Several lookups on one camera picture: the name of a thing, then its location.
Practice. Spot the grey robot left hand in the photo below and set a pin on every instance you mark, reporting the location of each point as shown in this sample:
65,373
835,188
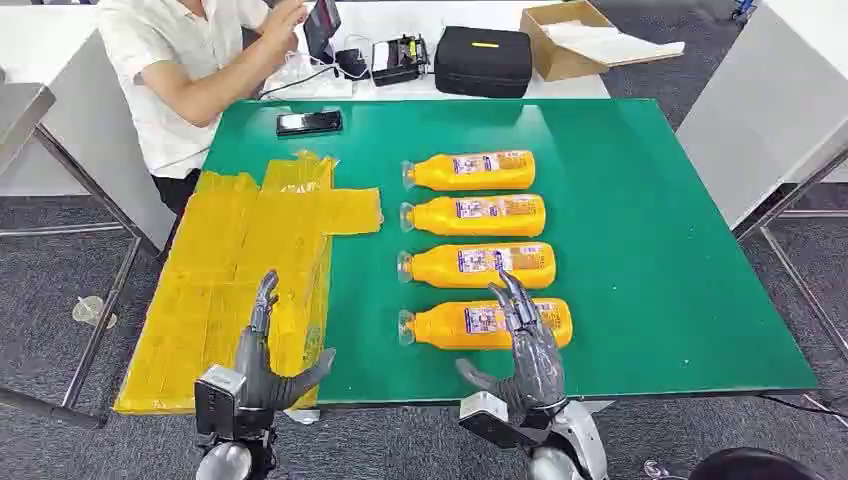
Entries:
255,378

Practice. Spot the person's right hand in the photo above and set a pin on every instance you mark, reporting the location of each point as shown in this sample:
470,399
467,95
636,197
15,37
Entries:
283,25

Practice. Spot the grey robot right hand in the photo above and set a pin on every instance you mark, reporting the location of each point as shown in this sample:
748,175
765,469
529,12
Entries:
536,371

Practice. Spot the orange drink bottle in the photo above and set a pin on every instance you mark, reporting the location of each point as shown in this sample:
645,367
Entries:
437,175
434,268
437,222
440,328

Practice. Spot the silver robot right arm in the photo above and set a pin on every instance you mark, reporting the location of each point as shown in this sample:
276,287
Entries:
583,437

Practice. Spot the black tablet on stand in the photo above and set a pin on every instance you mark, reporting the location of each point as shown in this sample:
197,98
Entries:
321,26

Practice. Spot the white power strip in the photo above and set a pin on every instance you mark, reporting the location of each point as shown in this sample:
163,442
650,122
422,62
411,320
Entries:
318,87

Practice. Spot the black charger block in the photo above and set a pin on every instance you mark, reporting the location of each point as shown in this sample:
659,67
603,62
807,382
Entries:
351,65

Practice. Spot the black phone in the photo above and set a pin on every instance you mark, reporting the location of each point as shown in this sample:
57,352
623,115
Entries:
309,123

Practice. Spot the yellow sheet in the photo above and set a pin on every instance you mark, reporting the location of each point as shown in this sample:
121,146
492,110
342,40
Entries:
212,278

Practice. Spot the person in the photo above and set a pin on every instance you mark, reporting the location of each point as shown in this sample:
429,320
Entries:
748,467
172,60

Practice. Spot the black label printer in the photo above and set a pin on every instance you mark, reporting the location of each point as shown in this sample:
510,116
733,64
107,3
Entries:
397,63

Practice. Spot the green table mat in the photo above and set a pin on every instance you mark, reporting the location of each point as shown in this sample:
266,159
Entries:
629,265

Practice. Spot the clear plastic cup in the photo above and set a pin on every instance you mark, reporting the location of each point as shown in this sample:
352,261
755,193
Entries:
89,310

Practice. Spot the black case with yellow mark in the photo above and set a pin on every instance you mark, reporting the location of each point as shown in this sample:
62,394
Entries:
484,66

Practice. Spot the white desk panel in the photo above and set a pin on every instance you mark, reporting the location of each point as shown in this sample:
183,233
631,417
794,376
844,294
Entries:
73,132

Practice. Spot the cardboard box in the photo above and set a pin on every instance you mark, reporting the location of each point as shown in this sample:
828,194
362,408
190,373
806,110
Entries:
553,63

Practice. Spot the steel grey table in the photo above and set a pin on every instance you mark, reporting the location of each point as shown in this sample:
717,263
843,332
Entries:
20,112

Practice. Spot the white paper sheet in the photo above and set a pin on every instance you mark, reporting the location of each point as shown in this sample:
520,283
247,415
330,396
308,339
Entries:
609,43

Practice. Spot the white side table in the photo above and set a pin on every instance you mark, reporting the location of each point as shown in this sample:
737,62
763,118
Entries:
762,112

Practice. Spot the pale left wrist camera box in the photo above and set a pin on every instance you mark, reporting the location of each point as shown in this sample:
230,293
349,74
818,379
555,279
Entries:
215,401

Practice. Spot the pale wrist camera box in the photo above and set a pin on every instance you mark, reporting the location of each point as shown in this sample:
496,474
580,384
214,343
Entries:
490,424
215,401

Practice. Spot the white table bracket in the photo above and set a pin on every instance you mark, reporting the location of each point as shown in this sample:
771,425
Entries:
303,416

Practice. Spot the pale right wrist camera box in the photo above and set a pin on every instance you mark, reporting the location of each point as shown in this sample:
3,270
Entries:
490,424

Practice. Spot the metal table frame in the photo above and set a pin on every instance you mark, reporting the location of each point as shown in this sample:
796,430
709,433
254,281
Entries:
795,278
99,324

